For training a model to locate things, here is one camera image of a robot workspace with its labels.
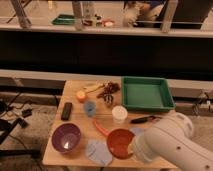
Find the blue sponge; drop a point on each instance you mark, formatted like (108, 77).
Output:
(136, 130)

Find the brown dried plant toy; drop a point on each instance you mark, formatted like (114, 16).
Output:
(110, 88)

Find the purple plastic bowl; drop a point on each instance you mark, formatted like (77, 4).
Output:
(66, 137)

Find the yellow banana toy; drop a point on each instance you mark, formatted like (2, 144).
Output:
(93, 87)

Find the black rectangular block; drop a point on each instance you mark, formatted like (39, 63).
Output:
(66, 111)

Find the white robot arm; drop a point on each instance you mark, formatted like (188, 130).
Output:
(170, 138)

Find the grey folded cloth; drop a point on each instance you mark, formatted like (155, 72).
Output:
(97, 152)

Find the green plastic tray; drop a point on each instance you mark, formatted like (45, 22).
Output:
(146, 94)

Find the wooden table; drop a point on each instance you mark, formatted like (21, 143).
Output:
(88, 130)

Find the orange plastic bowl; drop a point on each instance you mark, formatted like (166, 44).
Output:
(118, 141)

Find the metal binder clip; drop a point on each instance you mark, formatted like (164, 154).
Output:
(108, 99)

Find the blue plastic cup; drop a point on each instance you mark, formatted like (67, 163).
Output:
(89, 108)

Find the black handled knife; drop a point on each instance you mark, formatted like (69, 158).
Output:
(144, 119)

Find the orange round fruit toy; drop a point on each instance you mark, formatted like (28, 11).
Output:
(81, 96)

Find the orange carrot toy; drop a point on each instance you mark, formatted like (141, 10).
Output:
(100, 128)

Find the white plastic cup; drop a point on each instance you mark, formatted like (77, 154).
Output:
(119, 114)

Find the green tray in background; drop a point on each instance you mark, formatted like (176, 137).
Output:
(63, 19)

